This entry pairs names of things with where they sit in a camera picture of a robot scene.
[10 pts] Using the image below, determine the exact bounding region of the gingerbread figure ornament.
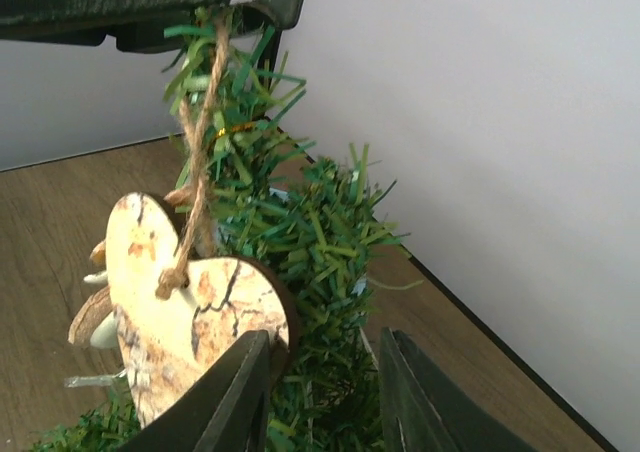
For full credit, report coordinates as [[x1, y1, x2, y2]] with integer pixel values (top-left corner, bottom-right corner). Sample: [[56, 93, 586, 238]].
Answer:
[[68, 241, 118, 349]]

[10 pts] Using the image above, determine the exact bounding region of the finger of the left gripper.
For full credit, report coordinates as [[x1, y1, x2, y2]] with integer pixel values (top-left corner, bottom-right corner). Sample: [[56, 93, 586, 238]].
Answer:
[[0, 0, 307, 54]]

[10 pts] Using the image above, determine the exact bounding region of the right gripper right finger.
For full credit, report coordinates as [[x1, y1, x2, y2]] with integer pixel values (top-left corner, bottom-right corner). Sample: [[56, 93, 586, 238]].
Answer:
[[378, 328, 535, 452]]

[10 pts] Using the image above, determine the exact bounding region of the brown heart ornament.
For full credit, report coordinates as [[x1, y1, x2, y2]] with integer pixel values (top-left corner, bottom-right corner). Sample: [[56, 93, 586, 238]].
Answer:
[[106, 6, 301, 429]]

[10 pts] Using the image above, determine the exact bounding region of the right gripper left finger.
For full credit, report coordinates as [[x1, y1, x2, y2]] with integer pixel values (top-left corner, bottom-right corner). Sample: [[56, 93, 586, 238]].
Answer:
[[119, 331, 271, 452]]

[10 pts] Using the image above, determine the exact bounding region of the small green christmas tree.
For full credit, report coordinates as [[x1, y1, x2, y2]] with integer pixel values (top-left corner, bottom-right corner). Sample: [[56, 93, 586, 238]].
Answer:
[[35, 8, 394, 451]]

